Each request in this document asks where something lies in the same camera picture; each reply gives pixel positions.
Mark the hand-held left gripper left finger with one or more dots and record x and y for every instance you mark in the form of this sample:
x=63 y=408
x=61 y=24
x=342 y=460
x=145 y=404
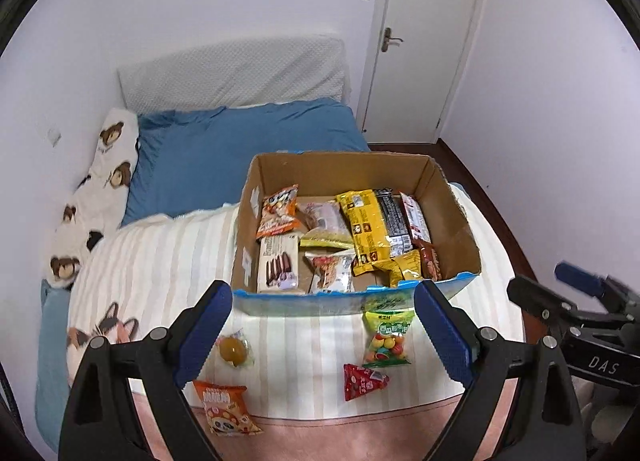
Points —
x=204 y=333

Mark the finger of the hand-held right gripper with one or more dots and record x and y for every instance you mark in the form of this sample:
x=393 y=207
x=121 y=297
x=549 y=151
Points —
x=580 y=277
x=537 y=296

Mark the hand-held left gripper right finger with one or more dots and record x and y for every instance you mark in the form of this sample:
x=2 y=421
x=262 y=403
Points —
x=445 y=336

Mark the brown snack packet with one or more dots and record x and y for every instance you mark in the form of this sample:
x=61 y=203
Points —
x=430 y=263

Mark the yellow chips packet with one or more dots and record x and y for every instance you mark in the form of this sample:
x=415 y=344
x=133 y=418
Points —
x=402 y=266

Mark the white chocolate stick biscuit packet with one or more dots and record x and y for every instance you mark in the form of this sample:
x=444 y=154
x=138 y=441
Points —
x=277 y=266

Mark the red and white long packet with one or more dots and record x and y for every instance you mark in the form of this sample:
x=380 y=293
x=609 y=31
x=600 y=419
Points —
x=415 y=218

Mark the black long snack packet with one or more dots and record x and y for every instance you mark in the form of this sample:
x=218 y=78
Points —
x=392 y=218

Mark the yellow long snack packet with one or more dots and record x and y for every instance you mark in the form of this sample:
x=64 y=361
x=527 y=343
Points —
x=367 y=231

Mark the white and red snack packet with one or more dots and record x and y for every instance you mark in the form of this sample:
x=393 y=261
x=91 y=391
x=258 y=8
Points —
x=330 y=268

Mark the orange panda snack packet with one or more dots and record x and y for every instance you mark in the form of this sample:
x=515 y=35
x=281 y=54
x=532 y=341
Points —
x=277 y=213
x=225 y=408

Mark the clear pastry packet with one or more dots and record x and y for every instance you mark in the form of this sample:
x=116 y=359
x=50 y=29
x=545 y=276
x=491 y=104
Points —
x=325 y=218

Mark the printed cardboard box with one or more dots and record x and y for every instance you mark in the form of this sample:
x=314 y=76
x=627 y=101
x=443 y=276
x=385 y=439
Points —
x=310 y=176

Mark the green candy packet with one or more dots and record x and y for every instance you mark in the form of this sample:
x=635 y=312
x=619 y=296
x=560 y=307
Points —
x=387 y=338

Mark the striped pink cat blanket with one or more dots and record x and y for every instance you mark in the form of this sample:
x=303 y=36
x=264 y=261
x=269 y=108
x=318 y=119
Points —
x=160 y=261

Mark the red triangular snack packet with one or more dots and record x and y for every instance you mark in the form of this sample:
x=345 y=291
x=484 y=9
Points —
x=362 y=381

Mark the blue bed sheet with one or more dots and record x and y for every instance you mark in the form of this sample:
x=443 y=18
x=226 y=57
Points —
x=50 y=366

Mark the white bear print pillow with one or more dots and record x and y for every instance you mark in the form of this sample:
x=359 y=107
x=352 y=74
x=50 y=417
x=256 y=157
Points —
x=105 y=181

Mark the blue pillow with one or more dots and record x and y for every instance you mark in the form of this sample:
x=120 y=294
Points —
x=225 y=151

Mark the grey padded headboard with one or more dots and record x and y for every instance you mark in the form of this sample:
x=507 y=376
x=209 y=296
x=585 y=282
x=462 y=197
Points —
x=235 y=71

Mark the white door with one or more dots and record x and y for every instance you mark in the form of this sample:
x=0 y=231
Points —
x=425 y=41

